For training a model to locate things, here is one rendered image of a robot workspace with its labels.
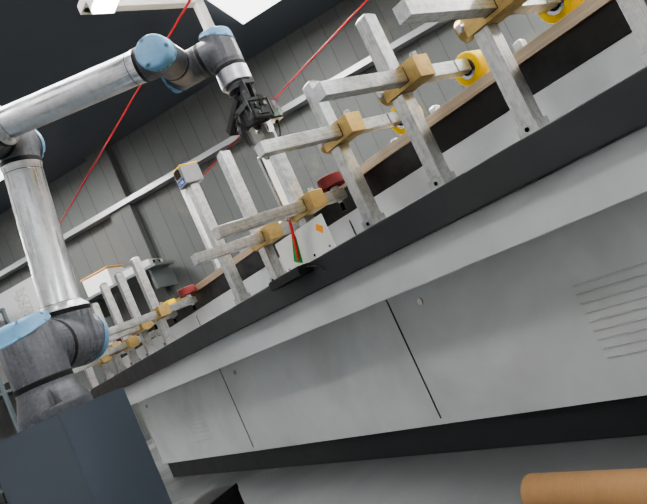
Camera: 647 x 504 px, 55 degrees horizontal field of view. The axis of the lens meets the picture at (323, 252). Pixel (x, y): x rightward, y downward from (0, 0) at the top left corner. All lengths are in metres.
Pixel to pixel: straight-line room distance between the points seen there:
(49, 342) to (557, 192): 1.27
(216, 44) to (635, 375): 1.30
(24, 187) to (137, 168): 5.75
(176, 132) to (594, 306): 6.35
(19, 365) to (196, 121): 5.80
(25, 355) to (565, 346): 1.33
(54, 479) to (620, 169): 1.40
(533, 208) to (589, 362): 0.46
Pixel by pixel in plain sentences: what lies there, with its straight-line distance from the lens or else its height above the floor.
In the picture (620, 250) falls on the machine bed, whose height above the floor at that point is 0.42.
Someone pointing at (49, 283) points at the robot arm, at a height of 0.95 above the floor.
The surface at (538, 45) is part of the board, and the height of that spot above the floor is 0.88.
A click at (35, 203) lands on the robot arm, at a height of 1.18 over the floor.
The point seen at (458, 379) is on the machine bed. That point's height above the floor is 0.22.
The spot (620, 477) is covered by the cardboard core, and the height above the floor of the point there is 0.08.
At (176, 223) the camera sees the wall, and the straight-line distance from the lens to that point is 7.42.
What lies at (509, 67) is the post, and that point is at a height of 0.83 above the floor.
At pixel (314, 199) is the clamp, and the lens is 1.70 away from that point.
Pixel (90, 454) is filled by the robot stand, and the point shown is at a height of 0.48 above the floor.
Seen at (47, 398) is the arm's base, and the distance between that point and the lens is 1.74.
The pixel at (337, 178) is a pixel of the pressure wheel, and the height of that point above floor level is 0.88.
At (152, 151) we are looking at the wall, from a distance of 7.61.
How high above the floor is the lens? 0.57
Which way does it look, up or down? 5 degrees up
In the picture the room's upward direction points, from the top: 25 degrees counter-clockwise
